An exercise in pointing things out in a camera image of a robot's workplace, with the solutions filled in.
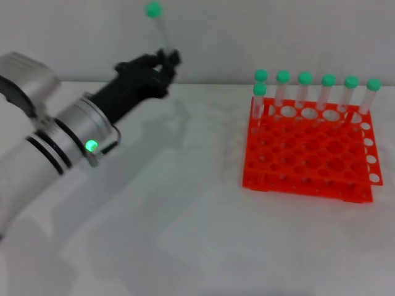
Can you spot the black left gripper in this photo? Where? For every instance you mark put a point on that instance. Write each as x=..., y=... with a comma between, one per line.
x=132, y=80

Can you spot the green-capped clear test tube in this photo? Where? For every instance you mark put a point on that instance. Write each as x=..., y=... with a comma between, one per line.
x=305, y=78
x=328, y=80
x=261, y=75
x=260, y=89
x=283, y=76
x=153, y=9
x=351, y=81
x=373, y=84

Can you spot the orange test tube rack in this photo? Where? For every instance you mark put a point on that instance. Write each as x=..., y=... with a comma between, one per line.
x=308, y=154

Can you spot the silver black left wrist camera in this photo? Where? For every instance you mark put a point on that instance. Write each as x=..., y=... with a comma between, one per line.
x=27, y=80

